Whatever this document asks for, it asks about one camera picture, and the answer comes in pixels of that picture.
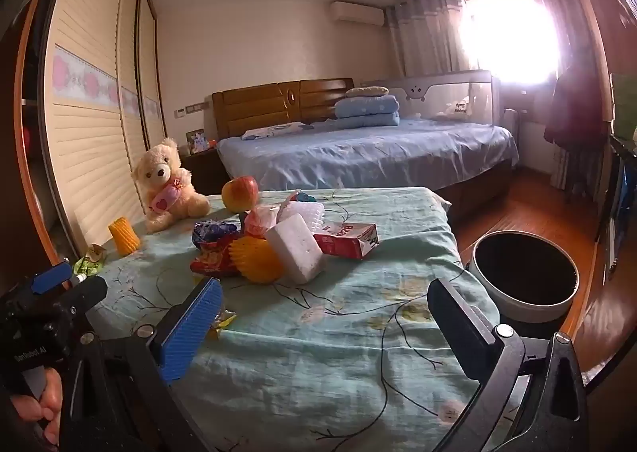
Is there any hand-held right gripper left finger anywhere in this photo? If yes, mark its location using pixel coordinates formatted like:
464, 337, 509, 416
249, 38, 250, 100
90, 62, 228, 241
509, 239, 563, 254
64, 277, 223, 452

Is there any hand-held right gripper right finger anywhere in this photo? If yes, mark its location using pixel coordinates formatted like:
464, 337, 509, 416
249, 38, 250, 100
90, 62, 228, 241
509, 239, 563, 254
427, 277, 590, 452

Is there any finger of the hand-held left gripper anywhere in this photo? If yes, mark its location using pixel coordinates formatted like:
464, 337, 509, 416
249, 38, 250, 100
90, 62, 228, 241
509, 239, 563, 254
64, 276, 109, 314
29, 260, 74, 294

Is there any yellow candy wrapper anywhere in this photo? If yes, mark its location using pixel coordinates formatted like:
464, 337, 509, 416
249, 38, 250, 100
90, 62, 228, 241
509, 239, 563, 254
208, 309, 237, 339

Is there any round black bin white rim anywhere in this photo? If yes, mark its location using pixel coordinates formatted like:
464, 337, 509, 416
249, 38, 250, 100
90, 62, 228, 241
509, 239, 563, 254
468, 231, 580, 324

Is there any red blue snack bag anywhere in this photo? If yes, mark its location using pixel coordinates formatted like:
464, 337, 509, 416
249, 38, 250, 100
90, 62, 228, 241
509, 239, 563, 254
190, 220, 244, 278

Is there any pink white foam net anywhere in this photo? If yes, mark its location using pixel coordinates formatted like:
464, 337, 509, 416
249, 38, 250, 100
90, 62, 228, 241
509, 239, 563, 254
244, 205, 282, 239

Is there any white foam block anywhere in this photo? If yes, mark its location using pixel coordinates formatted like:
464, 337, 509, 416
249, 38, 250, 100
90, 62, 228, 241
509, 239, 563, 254
265, 213, 325, 284

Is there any red white carton box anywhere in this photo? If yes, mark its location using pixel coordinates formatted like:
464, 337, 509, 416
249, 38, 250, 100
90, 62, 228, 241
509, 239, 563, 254
313, 222, 379, 260

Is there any person's left hand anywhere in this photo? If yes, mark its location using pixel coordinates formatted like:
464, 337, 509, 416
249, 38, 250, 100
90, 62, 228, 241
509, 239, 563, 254
9, 366, 64, 448

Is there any green food pouch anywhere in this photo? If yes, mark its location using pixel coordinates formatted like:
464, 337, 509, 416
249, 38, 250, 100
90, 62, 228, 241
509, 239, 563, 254
73, 244, 107, 284

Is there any yellow corn toy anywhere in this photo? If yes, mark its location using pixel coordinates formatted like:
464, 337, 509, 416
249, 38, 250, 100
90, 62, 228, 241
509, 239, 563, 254
108, 217, 141, 256

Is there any teal floral blanket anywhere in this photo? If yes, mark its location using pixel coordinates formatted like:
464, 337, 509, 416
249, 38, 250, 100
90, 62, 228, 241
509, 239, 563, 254
80, 186, 501, 452

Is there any beige teddy bear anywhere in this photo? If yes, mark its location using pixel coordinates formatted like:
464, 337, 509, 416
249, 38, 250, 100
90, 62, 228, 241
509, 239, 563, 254
132, 137, 211, 233

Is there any red yellow apple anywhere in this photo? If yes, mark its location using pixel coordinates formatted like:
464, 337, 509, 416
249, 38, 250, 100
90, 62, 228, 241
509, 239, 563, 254
221, 176, 260, 213

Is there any dark wooden nightstand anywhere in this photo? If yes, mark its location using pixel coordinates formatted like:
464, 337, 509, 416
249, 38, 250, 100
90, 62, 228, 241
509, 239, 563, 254
179, 148, 230, 196

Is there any white radiator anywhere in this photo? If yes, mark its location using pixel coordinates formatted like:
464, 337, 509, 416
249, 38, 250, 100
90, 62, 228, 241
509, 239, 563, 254
502, 108, 521, 169

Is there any bed with blue sheet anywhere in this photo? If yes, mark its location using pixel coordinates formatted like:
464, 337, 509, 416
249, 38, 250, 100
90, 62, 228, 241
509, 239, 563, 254
216, 118, 521, 221

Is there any black glass cabinet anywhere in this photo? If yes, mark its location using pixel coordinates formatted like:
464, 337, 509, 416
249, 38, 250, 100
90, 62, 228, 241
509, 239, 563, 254
597, 133, 637, 284

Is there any white blue flat pillow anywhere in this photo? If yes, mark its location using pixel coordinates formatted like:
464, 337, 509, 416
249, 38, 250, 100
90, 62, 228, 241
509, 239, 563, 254
242, 122, 314, 140

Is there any brown wooden headboard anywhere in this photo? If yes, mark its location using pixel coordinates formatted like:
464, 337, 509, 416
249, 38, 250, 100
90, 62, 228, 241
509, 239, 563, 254
212, 78, 355, 140

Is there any folded blue quilt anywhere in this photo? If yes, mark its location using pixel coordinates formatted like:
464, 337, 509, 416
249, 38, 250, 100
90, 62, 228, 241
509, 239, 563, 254
334, 94, 401, 128

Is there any dark red coat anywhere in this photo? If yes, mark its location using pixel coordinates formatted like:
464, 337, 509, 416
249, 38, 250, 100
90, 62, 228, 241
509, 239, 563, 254
543, 68, 605, 149

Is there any stack of green boxes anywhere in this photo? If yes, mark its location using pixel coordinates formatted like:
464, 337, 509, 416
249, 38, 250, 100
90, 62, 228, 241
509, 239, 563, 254
611, 74, 637, 139

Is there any grey patterned curtain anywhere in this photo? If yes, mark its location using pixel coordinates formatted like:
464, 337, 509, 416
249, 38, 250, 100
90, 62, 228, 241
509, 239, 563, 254
385, 0, 466, 79

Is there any white air conditioner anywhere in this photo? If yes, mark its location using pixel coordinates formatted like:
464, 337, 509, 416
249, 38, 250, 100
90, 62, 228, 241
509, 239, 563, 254
329, 1, 386, 25

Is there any grey bed guard rail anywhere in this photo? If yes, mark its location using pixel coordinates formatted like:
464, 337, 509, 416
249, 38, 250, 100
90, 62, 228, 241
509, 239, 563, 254
359, 68, 499, 127

